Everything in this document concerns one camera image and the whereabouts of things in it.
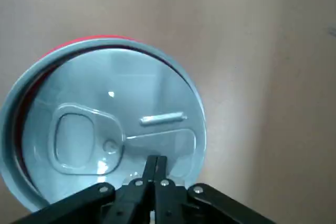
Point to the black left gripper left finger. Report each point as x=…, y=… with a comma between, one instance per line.
x=126, y=203

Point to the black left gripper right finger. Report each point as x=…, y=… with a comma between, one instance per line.
x=181, y=205

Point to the red push-button trash can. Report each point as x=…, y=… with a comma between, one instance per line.
x=105, y=103

